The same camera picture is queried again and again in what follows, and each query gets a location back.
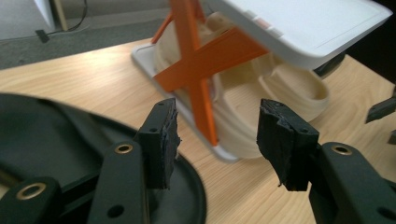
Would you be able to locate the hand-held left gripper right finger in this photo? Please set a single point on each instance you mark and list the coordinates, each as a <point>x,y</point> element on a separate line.
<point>286,146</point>

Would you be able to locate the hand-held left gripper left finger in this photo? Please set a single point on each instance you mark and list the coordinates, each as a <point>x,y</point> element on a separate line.
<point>158,146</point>

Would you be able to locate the orange folding stand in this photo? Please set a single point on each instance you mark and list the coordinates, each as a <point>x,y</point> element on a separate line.
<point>236,130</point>

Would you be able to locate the black slipper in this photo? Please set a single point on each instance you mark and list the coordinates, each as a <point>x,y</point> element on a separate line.
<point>330,67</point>
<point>46,133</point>

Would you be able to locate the black floor clip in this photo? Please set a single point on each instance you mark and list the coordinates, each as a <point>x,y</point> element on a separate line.
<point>42,35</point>

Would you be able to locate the light wooden furniture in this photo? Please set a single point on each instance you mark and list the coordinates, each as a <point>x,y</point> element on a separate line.
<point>57,14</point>

